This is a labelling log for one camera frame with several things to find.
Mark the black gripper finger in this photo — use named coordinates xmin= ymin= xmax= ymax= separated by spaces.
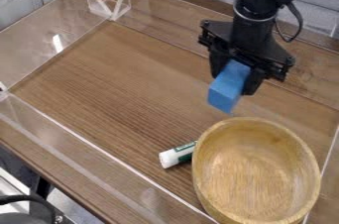
xmin=242 ymin=67 xmax=265 ymax=95
xmin=209 ymin=50 xmax=230 ymax=78

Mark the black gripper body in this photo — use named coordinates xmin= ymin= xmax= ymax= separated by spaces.
xmin=198 ymin=20 xmax=294 ymax=81

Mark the blue rectangular block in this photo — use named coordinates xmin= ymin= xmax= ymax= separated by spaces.
xmin=208 ymin=60 xmax=250 ymax=114

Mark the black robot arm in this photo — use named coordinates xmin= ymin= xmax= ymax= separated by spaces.
xmin=198 ymin=0 xmax=302 ymax=95

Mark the brown wooden bowl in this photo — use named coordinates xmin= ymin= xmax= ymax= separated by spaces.
xmin=192 ymin=117 xmax=320 ymax=224

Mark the white green glue stick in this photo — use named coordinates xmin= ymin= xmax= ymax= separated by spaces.
xmin=158 ymin=142 xmax=196 ymax=168

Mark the black metal stand base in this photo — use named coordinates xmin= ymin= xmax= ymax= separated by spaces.
xmin=0 ymin=201 xmax=77 ymax=224

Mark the clear acrylic barrier wall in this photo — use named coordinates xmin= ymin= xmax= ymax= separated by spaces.
xmin=0 ymin=0 xmax=339 ymax=224

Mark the black cable loop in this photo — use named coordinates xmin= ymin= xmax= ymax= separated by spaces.
xmin=0 ymin=194 xmax=58 ymax=224

